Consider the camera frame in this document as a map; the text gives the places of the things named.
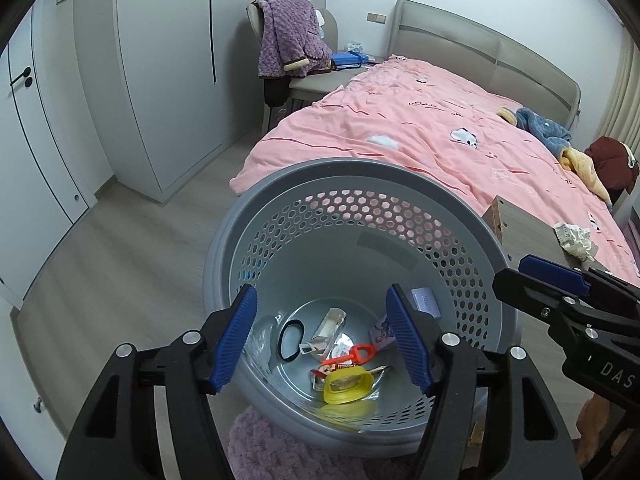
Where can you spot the purple fuzzy robe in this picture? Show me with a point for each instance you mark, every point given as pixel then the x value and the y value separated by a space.
pixel 287 35

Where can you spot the white wardrobe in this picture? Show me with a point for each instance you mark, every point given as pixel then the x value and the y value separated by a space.
pixel 165 60

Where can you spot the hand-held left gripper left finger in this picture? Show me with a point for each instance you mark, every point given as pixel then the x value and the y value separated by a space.
pixel 235 340

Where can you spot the beige padded headboard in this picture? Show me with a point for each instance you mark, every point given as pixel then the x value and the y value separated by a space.
pixel 475 45

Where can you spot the brown fuzzy clothing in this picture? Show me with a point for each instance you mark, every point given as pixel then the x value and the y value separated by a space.
pixel 600 425

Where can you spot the beige curtain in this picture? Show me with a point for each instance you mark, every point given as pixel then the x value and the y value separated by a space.
pixel 622 100

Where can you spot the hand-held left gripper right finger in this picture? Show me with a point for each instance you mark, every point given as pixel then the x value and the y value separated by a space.
pixel 407 340

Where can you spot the dark red clothing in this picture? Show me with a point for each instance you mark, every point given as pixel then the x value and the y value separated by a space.
pixel 610 162

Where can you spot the beige chair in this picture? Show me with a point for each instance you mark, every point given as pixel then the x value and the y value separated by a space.
pixel 320 82

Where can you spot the orange toy shovel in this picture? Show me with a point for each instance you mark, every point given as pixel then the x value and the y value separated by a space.
pixel 362 351

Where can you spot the wall switch plate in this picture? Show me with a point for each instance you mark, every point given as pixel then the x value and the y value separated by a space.
pixel 377 17

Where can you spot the white paper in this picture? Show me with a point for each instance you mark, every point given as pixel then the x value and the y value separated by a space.
pixel 575 240

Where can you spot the grey perforated plastic basket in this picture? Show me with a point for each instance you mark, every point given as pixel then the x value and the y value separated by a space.
pixel 320 260

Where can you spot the purple fuzzy rug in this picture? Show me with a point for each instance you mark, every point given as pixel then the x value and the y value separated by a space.
pixel 280 450

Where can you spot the tan plush cloth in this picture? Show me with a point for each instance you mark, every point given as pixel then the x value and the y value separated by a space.
pixel 506 115

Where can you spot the blue plush clothing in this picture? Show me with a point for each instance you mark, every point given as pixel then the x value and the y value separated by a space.
pixel 542 127

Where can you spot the black garment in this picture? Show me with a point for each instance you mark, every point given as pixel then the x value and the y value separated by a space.
pixel 276 92

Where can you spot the pink bed blanket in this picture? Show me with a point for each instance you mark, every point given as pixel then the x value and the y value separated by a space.
pixel 400 115

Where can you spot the grey wooden low table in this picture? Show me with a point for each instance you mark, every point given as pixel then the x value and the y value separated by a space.
pixel 530 230

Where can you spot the blue flat box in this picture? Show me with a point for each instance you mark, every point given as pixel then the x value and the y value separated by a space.
pixel 350 60

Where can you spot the green cartoon carton box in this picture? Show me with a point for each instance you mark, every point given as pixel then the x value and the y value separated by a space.
pixel 330 327

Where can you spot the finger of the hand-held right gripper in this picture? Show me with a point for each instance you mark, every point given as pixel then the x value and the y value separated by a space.
pixel 550 272
pixel 530 292

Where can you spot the yellow plush cloth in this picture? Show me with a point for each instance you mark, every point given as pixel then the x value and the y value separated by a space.
pixel 585 172

